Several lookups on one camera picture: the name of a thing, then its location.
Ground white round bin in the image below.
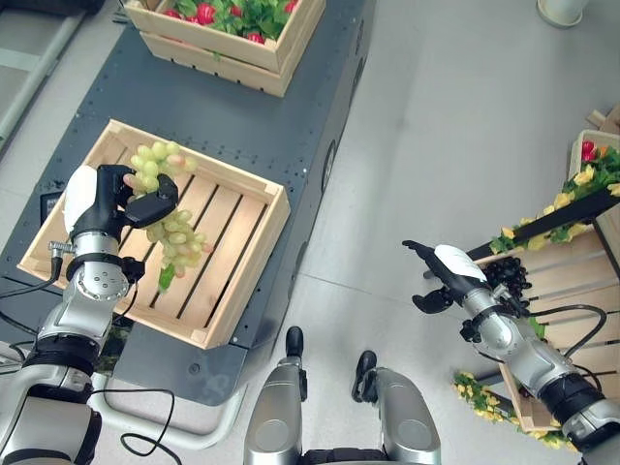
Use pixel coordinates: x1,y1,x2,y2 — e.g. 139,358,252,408
536,0,584,29

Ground black shelf with flower garland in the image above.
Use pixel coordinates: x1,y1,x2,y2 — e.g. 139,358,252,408
465,186,620,262

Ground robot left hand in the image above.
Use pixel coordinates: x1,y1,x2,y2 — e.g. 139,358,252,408
62,164,179,233

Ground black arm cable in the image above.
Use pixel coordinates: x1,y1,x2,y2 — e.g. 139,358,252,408
90,387,176,459

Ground wooden crate with yellow flowers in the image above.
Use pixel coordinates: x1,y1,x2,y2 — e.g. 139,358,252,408
472,220,620,435

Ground robot left leg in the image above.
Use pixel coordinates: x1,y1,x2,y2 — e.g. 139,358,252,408
241,325,309,465

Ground dark grey metal cart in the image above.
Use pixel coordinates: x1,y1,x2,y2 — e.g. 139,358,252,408
0,0,378,407

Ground dark purple grape bunch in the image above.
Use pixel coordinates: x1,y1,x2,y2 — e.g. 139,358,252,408
482,257,533,319

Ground small wooden crate red flowers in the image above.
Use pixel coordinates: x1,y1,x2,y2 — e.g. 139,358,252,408
566,128,620,181

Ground green grape bunch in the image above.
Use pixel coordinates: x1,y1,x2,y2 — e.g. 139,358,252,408
122,139,215,295

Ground red and green artificial flowers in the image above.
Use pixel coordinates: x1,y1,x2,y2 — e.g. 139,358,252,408
159,0,301,46

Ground white cart handle bar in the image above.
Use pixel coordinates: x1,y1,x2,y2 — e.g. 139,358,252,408
89,387,249,437

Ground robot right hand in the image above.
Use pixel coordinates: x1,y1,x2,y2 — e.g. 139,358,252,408
402,239,488,314

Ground empty wooden crate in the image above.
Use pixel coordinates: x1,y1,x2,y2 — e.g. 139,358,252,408
16,118,292,351

